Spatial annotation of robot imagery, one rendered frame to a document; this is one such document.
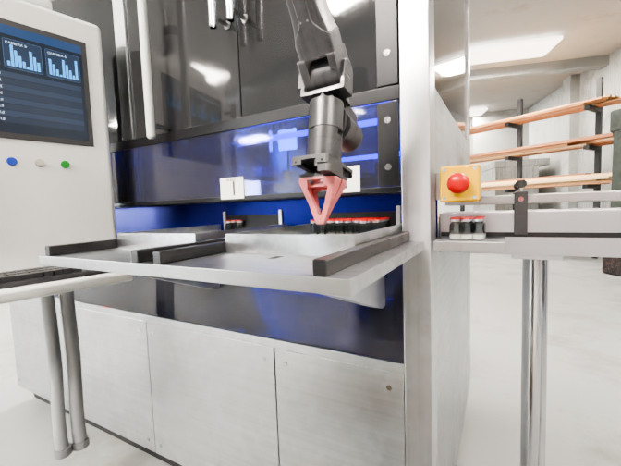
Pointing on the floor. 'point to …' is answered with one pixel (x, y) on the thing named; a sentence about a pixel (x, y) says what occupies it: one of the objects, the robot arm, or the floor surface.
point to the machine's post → (419, 228)
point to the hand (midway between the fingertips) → (321, 219)
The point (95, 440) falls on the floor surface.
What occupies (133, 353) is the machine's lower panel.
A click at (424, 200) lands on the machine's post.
